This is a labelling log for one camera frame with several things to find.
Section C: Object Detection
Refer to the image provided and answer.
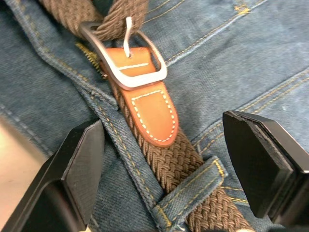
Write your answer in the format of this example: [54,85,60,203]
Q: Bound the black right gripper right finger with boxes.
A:
[222,110,309,229]

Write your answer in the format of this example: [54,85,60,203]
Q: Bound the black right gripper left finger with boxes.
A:
[1,119,105,232]

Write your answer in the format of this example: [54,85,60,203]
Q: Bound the brown braided belt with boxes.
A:
[38,0,255,232]

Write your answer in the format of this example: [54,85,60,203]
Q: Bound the blue denim shorts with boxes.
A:
[0,0,309,232]

